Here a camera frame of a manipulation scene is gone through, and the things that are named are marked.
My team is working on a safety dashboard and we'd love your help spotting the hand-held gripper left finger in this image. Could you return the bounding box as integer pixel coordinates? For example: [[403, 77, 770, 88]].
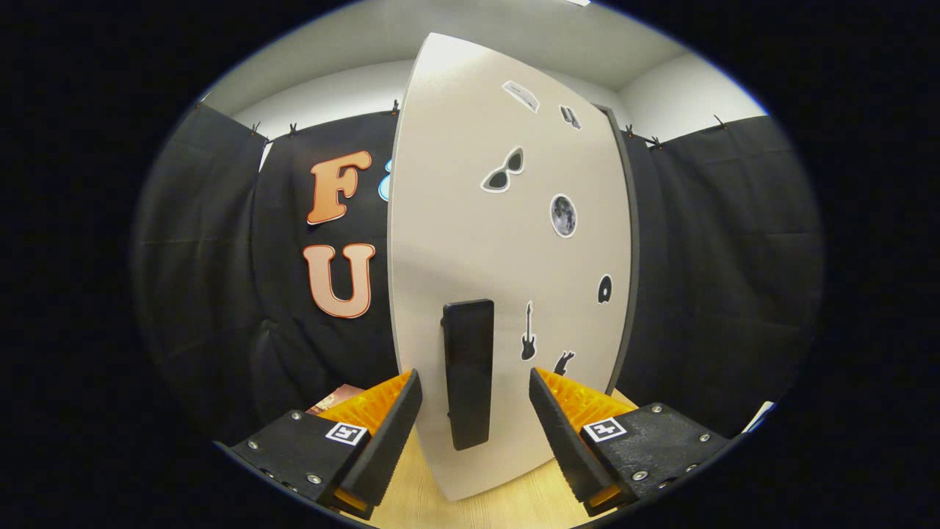
[[213, 369, 424, 521]]

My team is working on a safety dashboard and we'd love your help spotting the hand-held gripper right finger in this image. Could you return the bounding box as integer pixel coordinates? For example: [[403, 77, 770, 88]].
[[529, 367, 735, 517]]

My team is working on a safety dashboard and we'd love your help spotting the black door handle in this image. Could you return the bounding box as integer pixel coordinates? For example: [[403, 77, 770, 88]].
[[440, 298, 496, 452]]

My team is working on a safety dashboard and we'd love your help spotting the beige shoe cabinet door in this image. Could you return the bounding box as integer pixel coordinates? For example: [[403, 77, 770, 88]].
[[386, 32, 634, 503]]

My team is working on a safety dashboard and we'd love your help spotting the brown book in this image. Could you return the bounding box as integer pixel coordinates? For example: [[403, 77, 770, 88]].
[[306, 383, 366, 417]]

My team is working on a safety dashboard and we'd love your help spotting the white and green object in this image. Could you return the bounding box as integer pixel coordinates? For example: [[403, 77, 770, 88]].
[[740, 400, 777, 435]]

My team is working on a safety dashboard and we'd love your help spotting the black backdrop cloth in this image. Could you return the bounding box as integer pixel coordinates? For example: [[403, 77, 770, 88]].
[[132, 101, 825, 450]]

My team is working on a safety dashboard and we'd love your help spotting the row of black cloth clips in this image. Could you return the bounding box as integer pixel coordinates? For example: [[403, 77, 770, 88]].
[[192, 98, 729, 150]]

